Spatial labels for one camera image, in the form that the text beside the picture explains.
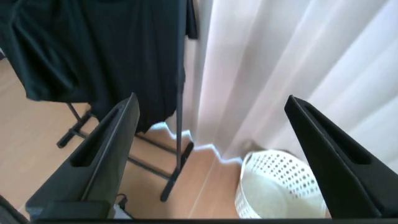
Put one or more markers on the black shorts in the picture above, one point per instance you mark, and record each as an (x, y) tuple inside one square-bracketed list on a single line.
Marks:
[(40, 56)]

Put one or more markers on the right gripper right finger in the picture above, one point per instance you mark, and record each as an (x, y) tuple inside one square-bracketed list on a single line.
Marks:
[(342, 186)]

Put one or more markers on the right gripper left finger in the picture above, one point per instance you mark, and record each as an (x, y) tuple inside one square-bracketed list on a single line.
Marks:
[(93, 174)]

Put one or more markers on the black garment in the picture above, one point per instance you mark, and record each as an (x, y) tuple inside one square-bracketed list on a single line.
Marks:
[(140, 62)]

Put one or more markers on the beige curtain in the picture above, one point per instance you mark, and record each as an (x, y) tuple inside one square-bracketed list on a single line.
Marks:
[(280, 62)]

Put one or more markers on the black clothes rack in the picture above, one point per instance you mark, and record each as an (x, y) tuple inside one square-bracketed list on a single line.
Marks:
[(179, 140)]

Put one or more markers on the white laundry basket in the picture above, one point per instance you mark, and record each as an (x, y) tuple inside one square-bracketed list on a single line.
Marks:
[(280, 193)]

